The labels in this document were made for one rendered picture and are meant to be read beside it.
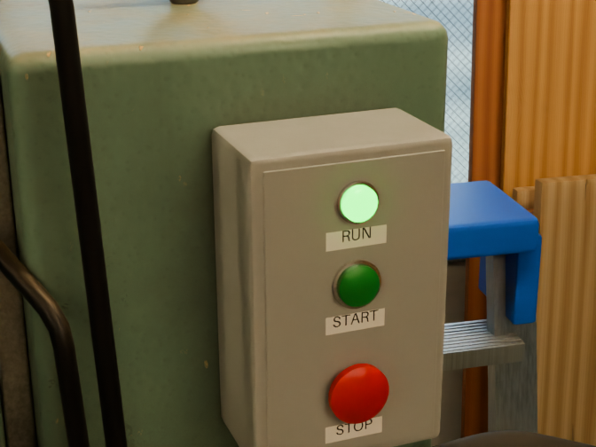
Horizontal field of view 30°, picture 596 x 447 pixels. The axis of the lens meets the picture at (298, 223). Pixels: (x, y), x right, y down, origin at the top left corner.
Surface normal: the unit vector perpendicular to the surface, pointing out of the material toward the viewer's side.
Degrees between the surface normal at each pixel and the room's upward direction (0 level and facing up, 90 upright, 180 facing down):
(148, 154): 90
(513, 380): 81
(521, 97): 87
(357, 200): 87
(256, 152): 0
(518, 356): 90
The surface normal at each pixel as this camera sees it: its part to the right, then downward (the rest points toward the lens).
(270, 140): 0.00, -0.94
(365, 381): 0.39, 0.17
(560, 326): 0.21, 0.29
